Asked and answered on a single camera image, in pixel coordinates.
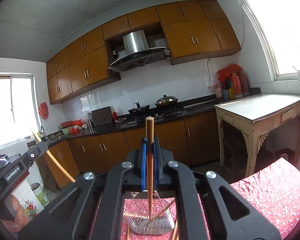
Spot red floral tablecloth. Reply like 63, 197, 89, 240
119, 159, 300, 239

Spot white paint bucket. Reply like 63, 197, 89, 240
31, 183, 49, 207

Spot small red bottle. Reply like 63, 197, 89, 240
111, 109, 118, 121

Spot brown upper kitchen cabinets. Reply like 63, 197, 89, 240
46, 0, 241, 104

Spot red plastic bag on wall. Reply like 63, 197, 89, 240
38, 102, 49, 120

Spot person's left hand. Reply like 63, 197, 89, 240
1, 194, 30, 233

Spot dark cutting board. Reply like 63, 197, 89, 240
91, 106, 113, 127

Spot metal wire utensil holder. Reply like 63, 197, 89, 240
123, 191, 175, 236

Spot wooden chopstick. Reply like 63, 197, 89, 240
123, 212, 149, 219
31, 131, 76, 183
153, 200, 175, 219
170, 218, 178, 240
146, 116, 154, 220

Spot steel range hood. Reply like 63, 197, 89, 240
106, 28, 170, 72

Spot cream wooden side table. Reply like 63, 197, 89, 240
214, 93, 300, 177

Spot white floral cabinet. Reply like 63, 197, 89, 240
12, 163, 44, 220

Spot red basin on counter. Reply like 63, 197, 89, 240
61, 119, 83, 135

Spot brown lower kitchen cabinets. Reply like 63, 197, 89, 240
49, 110, 219, 177

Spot brown kitchen cabinets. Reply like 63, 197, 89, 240
49, 110, 219, 177
46, 0, 241, 104

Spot red bottles and bags group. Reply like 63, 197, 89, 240
217, 64, 250, 99

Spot black lidded pot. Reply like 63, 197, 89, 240
155, 94, 178, 111

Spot black wok with handle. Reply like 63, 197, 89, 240
128, 102, 150, 118

